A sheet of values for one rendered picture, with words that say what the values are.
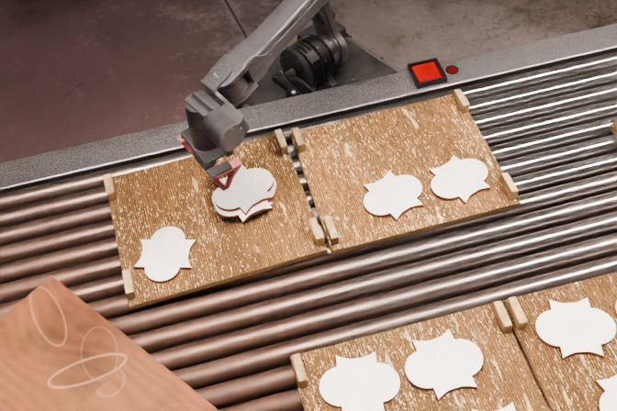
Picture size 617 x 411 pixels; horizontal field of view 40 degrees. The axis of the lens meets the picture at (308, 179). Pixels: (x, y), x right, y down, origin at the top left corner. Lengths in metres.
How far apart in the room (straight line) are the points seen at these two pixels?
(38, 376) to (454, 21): 2.61
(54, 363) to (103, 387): 0.10
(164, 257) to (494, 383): 0.69
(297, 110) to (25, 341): 0.83
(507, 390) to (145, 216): 0.82
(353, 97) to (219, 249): 0.53
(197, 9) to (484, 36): 1.26
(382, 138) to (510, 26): 1.87
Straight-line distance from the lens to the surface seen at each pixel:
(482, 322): 1.64
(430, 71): 2.08
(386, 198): 1.78
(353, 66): 3.13
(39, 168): 2.03
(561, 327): 1.64
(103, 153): 2.01
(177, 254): 1.74
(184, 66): 3.58
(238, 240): 1.75
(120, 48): 3.75
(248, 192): 1.78
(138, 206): 1.86
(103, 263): 1.80
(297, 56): 2.92
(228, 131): 1.51
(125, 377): 1.51
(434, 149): 1.89
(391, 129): 1.93
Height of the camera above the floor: 2.33
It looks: 49 degrees down
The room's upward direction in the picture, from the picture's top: 6 degrees counter-clockwise
